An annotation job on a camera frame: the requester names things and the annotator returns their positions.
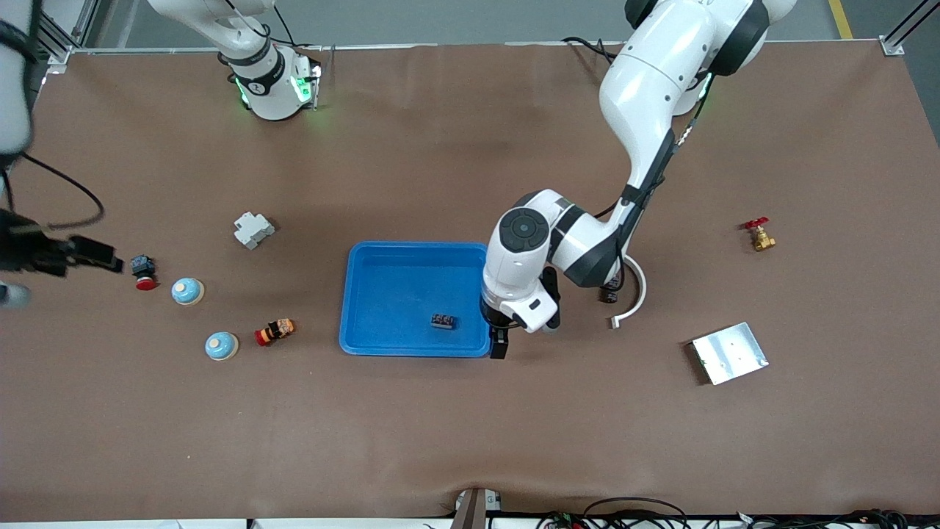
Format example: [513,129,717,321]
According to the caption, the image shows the square aluminium plate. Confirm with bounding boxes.
[689,322,770,386]

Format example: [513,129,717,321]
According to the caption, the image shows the red mushroom push button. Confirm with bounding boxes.
[131,254,159,292]

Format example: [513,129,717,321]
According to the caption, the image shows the scratched blue call bell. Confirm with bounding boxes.
[171,277,206,307]

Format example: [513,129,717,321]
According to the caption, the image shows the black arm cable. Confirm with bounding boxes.
[562,37,717,291]
[18,151,106,230]

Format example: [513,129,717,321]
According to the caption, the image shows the aluminium frame post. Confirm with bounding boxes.
[33,0,100,74]
[880,0,940,57]

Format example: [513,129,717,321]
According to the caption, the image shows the black looped cable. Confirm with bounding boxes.
[582,497,691,529]

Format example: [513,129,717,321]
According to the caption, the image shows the tangled black cable bundle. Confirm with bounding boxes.
[734,508,940,529]

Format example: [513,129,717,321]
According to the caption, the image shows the red yellow emergency stop button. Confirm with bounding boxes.
[254,317,297,348]

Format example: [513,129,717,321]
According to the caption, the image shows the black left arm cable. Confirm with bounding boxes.
[562,37,717,291]

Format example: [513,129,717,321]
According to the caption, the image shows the white curved bracket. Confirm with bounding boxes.
[610,253,648,329]

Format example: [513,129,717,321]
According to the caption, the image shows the brass valve red handle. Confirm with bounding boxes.
[740,217,777,253]

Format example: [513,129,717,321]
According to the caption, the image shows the white circuit breaker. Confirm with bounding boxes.
[234,212,276,251]

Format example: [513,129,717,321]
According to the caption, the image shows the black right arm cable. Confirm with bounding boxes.
[18,151,106,230]

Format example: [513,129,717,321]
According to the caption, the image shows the blue plastic tray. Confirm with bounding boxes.
[339,242,494,359]

